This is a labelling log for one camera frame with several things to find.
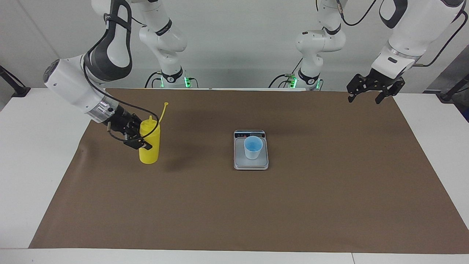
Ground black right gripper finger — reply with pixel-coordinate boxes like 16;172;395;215
123;139;153;151

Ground black right base cables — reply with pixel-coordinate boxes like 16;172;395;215
145;71;163;88

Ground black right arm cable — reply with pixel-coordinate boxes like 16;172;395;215
83;55;162;143

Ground black left base cables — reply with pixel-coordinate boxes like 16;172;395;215
269;58;304;88

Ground brown paper table mat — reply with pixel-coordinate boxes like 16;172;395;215
29;88;469;254

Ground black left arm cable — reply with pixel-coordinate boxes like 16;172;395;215
413;10;469;67

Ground black looping shoulder cable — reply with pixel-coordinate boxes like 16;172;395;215
337;0;378;27

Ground black base cables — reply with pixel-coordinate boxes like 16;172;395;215
145;71;163;88
269;58;304;88

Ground light blue plastic cup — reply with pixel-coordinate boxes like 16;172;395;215
244;136;263;160

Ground black stand leg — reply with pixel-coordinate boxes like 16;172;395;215
0;65;31;98
436;73;469;102

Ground yellow squeeze bottle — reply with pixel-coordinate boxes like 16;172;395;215
139;102;169;164

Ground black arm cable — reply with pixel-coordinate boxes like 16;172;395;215
83;55;162;143
413;10;469;67

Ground silver digital kitchen scale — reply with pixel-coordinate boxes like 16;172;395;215
233;129;269;171

